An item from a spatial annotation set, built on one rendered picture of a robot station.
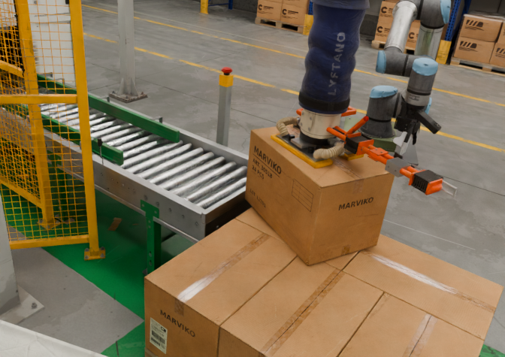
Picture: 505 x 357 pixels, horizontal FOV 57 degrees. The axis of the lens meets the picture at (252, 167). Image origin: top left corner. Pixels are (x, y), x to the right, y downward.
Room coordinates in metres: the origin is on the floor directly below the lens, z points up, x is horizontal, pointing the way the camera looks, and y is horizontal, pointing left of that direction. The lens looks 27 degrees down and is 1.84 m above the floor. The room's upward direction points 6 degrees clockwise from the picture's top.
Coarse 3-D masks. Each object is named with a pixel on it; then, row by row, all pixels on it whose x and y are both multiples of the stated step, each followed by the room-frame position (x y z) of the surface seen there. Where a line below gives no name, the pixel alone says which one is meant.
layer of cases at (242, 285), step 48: (240, 240) 1.80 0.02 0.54; (384, 240) 1.92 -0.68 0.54; (144, 288) 1.48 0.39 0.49; (192, 288) 1.45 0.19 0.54; (240, 288) 1.47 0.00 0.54; (288, 288) 1.50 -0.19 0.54; (336, 288) 1.53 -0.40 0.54; (384, 288) 1.56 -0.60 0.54; (432, 288) 1.59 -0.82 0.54; (480, 288) 1.62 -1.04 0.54; (192, 336) 1.33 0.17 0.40; (240, 336) 1.22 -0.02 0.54; (288, 336) 1.24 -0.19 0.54; (336, 336) 1.27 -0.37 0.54; (384, 336) 1.29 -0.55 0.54; (432, 336) 1.32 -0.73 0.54; (480, 336) 1.34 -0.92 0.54
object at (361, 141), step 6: (360, 132) 1.86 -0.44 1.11; (348, 138) 1.80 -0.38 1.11; (354, 138) 1.82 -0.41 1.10; (360, 138) 1.82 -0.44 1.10; (366, 138) 1.83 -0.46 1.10; (348, 144) 1.80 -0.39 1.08; (354, 144) 1.77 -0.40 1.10; (360, 144) 1.75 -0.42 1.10; (366, 144) 1.78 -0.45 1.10; (372, 144) 1.80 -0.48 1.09; (354, 150) 1.76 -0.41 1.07; (360, 150) 1.76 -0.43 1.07
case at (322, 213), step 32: (288, 128) 2.22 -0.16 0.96; (256, 160) 2.08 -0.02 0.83; (288, 160) 1.86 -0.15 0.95; (352, 160) 1.91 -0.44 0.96; (256, 192) 2.06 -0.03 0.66; (288, 192) 1.83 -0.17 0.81; (320, 192) 1.64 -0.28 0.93; (352, 192) 1.73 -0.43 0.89; (384, 192) 1.83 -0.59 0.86; (288, 224) 1.80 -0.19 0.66; (320, 224) 1.66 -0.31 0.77; (352, 224) 1.75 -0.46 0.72; (320, 256) 1.67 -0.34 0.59
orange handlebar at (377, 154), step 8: (296, 112) 2.11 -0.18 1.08; (352, 112) 2.18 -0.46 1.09; (328, 128) 1.93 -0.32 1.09; (336, 128) 1.94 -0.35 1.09; (336, 136) 1.88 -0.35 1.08; (344, 136) 1.85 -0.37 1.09; (368, 152) 1.72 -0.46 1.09; (376, 152) 1.71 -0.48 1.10; (384, 152) 1.72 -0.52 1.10; (376, 160) 1.69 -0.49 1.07; (384, 160) 1.66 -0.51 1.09; (408, 168) 1.61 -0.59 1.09; (408, 176) 1.56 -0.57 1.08; (440, 184) 1.49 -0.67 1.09
